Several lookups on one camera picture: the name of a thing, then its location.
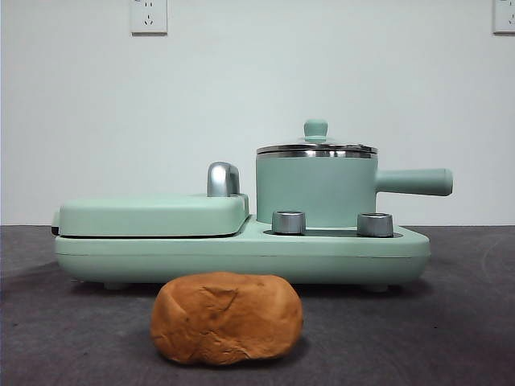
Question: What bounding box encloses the glass lid with green knob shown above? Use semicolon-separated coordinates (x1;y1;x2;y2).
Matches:
256;118;378;156

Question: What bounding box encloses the brown potato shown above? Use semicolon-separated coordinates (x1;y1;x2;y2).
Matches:
150;272;304;360

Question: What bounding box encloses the silver control knob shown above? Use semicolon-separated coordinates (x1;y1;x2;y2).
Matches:
271;209;307;235
356;211;395;237

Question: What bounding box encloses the green breakfast machine base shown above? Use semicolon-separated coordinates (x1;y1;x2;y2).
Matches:
53;215;431;291

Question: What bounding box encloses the green griddle cover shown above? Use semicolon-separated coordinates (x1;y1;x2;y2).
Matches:
51;191;251;238

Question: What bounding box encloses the chrome griddle cover handle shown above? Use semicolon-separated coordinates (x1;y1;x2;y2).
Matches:
206;161;242;198

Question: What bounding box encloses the green pot with side handle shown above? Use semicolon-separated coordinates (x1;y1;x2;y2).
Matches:
255;148;455;228

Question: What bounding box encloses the white wall socket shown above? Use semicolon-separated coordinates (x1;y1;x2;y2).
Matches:
130;0;168;36
492;0;515;35

